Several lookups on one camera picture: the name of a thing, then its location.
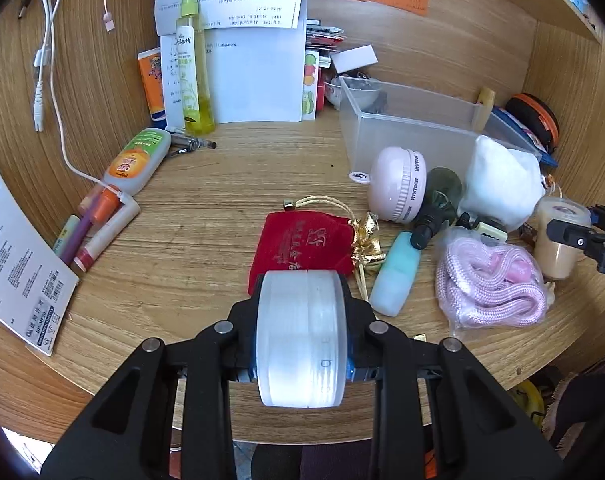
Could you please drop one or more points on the blue patchwork pencil pouch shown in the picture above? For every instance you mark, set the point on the blue patchwork pencil pouch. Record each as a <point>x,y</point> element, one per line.
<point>506,129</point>

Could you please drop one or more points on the stack of books and cards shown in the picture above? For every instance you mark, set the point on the stack of books and cards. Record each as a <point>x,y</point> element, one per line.
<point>324,40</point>

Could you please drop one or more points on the pink round portable fan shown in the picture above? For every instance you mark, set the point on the pink round portable fan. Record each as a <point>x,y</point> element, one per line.
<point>397,183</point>

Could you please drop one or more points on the translucent white round jar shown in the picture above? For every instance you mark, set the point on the translucent white round jar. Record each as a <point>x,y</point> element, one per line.
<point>301,339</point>

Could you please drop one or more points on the orange green lotion tube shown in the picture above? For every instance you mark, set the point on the orange green lotion tube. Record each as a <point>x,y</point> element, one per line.
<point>138,161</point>

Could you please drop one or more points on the white fleece pouch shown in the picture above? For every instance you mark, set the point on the white fleece pouch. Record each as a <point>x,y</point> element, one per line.
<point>501,184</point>

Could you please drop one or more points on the red velvet drawstring pouch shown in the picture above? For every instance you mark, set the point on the red velvet drawstring pouch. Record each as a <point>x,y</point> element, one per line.
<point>302,240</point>

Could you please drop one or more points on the teal frosted small bottle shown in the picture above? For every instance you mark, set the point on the teal frosted small bottle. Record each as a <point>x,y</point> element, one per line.
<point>395,279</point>

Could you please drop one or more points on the black orange zip case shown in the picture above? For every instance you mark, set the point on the black orange zip case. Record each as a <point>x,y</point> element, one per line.
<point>536,116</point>

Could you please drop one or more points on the small yellow lotion bottle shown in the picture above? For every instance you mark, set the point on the small yellow lotion bottle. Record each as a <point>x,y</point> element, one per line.
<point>483,109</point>

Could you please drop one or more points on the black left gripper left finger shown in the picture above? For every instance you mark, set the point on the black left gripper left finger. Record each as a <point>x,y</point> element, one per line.
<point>125,431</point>

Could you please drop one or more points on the yellow-green spray bottle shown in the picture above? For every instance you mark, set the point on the yellow-green spray bottle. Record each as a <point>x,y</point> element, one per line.
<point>191,56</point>

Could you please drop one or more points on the metal nail clipper tools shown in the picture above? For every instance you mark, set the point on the metal nail clipper tools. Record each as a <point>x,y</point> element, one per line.
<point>184,143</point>

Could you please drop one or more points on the white printed label sheet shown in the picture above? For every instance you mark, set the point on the white printed label sheet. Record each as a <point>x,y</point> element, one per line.
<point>35,285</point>

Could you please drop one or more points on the white folded paper document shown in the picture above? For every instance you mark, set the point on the white folded paper document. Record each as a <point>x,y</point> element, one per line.
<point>255,52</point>

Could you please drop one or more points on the clear plastic storage bin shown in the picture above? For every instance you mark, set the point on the clear plastic storage bin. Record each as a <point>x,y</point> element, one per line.
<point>437,126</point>

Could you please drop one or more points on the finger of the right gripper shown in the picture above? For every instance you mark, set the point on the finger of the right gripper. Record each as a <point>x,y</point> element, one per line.
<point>574,235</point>

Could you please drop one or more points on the fruit pattern box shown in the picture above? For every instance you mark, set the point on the fruit pattern box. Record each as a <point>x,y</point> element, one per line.
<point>310,85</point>

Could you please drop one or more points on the bundle of marker pens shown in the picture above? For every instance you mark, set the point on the bundle of marker pens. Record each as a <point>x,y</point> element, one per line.
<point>105,215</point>

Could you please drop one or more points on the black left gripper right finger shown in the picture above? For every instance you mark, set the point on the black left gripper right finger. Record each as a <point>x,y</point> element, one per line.
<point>478,430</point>

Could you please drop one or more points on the orange small box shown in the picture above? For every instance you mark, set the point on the orange small box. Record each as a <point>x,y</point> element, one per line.
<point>149,63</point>

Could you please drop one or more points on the white cardboard box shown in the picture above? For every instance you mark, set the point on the white cardboard box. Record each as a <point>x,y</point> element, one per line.
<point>353,59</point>

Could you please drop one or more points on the bowl of beads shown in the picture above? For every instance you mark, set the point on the bowl of beads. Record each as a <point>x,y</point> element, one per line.
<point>365,91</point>

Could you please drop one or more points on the dark green spray bottle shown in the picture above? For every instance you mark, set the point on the dark green spray bottle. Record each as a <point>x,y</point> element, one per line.
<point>443,193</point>

